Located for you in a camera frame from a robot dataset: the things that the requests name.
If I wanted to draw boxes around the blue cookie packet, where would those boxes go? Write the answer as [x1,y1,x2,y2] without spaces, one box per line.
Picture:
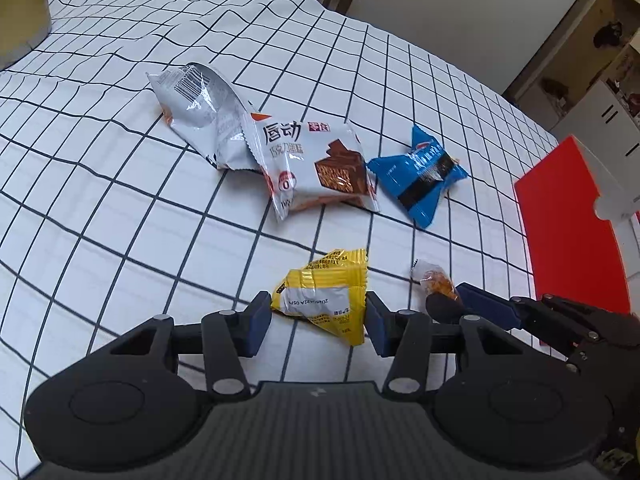
[367,125,469,229]

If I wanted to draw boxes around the yellow snack packet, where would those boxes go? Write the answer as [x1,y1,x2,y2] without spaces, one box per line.
[271,248,368,347]

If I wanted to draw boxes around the gold thermos jug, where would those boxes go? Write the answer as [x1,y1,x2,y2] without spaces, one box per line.
[0,0,51,70]

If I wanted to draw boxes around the small orange snack packet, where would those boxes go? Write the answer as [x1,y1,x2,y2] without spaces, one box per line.
[411,259,461,302]

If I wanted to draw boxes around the white wall cabinets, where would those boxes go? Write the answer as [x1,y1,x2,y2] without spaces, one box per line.
[504,0,639,160]

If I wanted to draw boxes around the white chocolate cake packet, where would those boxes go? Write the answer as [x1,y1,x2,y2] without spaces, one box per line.
[245,113,378,221]

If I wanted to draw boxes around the red cardboard box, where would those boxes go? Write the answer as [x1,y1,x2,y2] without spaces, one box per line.
[514,136,639,315]

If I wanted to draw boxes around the checkered tablecloth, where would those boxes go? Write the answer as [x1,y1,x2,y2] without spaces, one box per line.
[1,0,554,479]

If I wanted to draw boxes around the silver white snack bag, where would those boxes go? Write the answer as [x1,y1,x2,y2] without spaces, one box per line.
[148,62,258,170]

